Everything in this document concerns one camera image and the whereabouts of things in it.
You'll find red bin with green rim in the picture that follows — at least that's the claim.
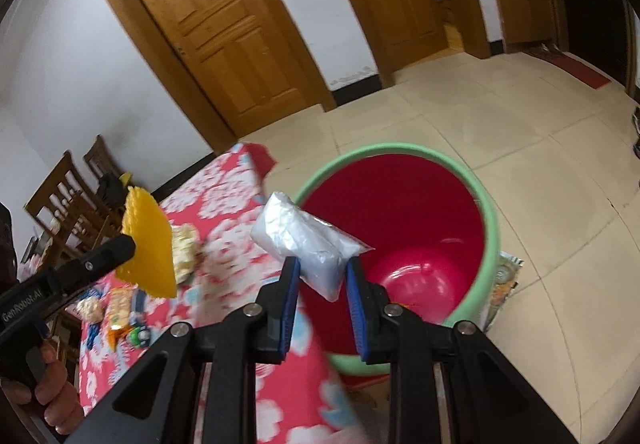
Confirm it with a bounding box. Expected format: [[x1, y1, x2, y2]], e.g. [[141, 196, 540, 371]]
[[291, 141, 500, 377]]

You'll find pale snack packet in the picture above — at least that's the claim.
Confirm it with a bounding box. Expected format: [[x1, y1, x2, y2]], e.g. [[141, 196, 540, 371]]
[[75, 297, 104, 325]]

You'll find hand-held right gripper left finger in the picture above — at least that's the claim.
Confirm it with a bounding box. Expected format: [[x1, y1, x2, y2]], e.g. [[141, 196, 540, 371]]
[[62, 257, 302, 444]]

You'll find black bag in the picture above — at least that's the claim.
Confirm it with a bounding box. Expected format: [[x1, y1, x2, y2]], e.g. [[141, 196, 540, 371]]
[[97, 174, 127, 221]]

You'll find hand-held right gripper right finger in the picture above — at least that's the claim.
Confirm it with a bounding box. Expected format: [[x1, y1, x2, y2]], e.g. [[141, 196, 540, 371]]
[[345, 257, 581, 444]]

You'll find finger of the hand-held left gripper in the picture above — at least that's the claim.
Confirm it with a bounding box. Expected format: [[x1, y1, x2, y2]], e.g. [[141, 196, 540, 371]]
[[49, 234, 137, 293]]

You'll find red doormat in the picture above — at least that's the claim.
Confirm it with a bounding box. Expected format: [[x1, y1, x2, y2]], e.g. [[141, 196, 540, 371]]
[[554, 52, 613, 89]]

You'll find printed packet on floor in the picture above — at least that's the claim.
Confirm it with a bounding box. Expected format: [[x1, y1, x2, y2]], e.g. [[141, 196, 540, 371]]
[[480, 251, 525, 331]]

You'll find pale paper wrapper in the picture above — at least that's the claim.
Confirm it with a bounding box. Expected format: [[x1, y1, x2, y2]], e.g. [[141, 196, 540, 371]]
[[170, 223, 202, 285]]

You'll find clear plastic bag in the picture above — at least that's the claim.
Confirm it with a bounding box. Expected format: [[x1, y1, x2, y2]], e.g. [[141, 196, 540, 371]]
[[250, 191, 376, 302]]

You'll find orange snack packet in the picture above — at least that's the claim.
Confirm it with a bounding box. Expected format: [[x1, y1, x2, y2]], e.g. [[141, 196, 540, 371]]
[[104, 288, 136, 350]]

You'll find yellow wrapper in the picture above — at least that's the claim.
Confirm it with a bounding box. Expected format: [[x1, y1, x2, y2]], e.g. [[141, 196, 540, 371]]
[[116, 185, 178, 299]]

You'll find person's left hand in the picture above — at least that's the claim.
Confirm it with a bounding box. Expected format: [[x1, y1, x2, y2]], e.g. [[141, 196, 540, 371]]
[[34, 341, 86, 436]]

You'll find wooden dining chair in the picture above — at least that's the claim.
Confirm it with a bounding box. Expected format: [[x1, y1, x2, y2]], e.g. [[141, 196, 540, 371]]
[[82, 134, 126, 186], [24, 150, 126, 271]]

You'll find red floral tablecloth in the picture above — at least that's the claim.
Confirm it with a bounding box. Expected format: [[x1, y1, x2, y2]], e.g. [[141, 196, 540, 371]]
[[77, 141, 363, 444]]

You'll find blue wrapper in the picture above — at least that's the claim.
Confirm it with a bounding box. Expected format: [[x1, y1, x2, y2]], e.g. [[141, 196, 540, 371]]
[[132, 291, 152, 325]]

